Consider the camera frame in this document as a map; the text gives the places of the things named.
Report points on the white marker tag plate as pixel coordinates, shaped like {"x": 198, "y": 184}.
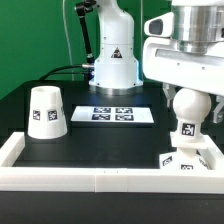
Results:
{"x": 112, "y": 114}

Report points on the white lamp shade cone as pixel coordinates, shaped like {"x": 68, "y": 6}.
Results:
{"x": 46, "y": 116}

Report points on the white lamp bulb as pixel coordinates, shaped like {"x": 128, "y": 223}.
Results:
{"x": 191, "y": 108}

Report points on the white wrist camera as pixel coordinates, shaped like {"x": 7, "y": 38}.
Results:
{"x": 161, "y": 26}

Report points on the white U-shaped fence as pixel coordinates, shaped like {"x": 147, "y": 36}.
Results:
{"x": 14, "y": 178}

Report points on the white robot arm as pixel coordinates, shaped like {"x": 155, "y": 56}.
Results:
{"x": 184, "y": 47}

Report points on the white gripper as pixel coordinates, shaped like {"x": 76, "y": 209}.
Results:
{"x": 164, "y": 63}

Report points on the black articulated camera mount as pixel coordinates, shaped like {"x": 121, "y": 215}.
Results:
{"x": 82, "y": 8}

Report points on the white lamp base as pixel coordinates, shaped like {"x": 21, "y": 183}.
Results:
{"x": 185, "y": 156}

